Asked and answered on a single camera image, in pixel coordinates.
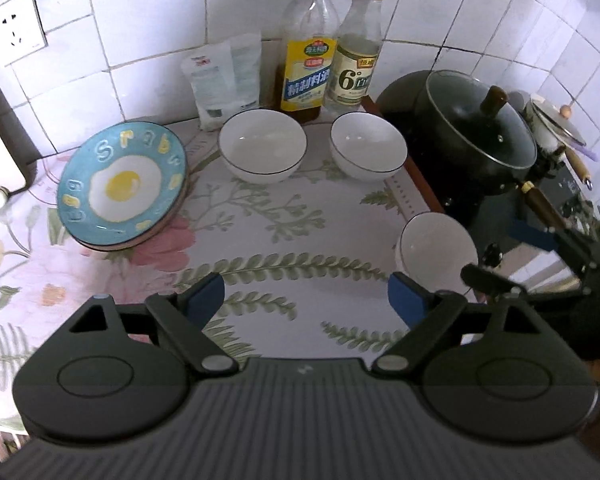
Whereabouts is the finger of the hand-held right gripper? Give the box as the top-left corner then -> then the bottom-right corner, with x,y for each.
460,263 -> 529,306
509,216 -> 600,281

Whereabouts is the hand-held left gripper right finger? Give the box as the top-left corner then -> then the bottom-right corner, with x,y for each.
370,271 -> 547,376

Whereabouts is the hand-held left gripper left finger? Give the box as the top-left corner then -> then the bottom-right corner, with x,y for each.
67,271 -> 241,375

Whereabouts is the white black-rimmed bowl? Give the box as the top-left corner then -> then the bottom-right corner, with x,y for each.
217,108 -> 308,184
330,111 -> 408,182
395,211 -> 479,293

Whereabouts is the blue fried egg plate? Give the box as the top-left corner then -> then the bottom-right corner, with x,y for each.
56,122 -> 188,250

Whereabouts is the black gas stove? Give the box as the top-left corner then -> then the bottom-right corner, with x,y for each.
362,97 -> 600,263

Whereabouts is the small white enamel pot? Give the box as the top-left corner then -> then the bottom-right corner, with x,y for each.
524,97 -> 594,192

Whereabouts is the floral tablecloth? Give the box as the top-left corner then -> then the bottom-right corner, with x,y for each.
0,110 -> 447,433

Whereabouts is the black cooking pot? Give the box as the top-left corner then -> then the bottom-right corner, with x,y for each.
375,70 -> 567,233

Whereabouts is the glass pot lid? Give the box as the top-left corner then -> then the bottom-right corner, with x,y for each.
412,71 -> 538,171

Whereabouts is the clear plastic bag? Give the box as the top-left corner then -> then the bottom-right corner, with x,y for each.
230,33 -> 262,111
181,40 -> 238,132

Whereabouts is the yellow-capped vinegar bottle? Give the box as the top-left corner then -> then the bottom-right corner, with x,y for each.
324,0 -> 385,115

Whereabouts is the brown-capped cooking wine bottle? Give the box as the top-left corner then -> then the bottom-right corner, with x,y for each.
280,0 -> 341,123

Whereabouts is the white cutting board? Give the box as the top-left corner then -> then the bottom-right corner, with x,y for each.
0,45 -> 41,201

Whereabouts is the white wall socket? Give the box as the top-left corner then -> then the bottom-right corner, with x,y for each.
0,0 -> 48,68

